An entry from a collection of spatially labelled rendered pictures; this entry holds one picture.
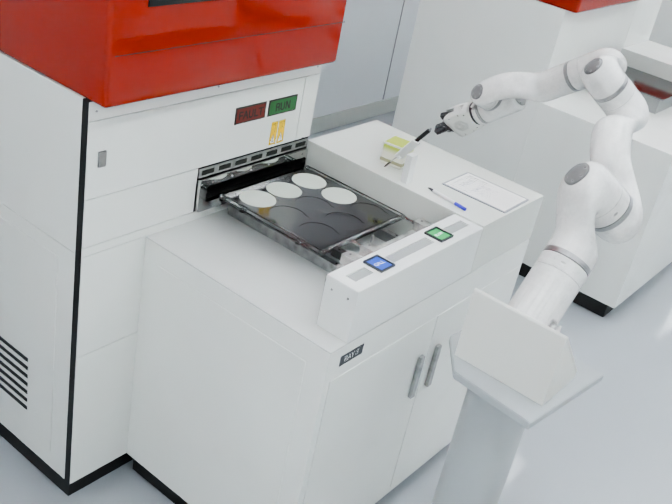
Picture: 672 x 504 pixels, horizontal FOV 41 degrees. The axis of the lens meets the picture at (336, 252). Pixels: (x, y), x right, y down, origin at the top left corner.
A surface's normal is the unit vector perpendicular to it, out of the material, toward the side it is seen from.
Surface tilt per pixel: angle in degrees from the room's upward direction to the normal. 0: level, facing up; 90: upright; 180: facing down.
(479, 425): 90
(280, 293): 0
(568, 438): 0
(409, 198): 90
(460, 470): 90
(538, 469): 0
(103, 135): 90
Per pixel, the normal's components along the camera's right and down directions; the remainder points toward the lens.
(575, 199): -0.79, 0.07
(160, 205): 0.76, 0.43
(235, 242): 0.18, -0.86
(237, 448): -0.62, 0.28
